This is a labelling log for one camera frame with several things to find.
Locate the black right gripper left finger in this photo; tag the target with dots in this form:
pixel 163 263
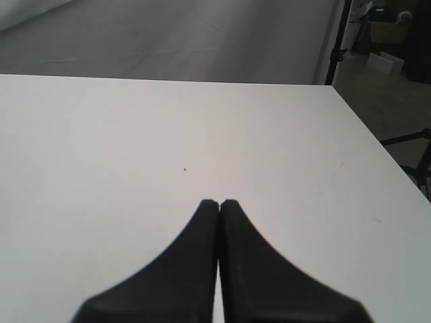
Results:
pixel 177 286

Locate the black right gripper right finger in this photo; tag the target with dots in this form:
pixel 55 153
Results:
pixel 260 285

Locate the grey backdrop cloth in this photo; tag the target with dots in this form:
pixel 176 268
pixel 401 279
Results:
pixel 282 42

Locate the black stand pole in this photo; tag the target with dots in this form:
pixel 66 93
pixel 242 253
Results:
pixel 337 52

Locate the brown cardboard box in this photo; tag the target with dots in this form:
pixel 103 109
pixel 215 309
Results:
pixel 388 33

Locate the white flat box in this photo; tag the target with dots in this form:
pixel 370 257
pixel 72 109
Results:
pixel 385 63

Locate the black tripod leg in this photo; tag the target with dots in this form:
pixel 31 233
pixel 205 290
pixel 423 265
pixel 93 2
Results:
pixel 421 173

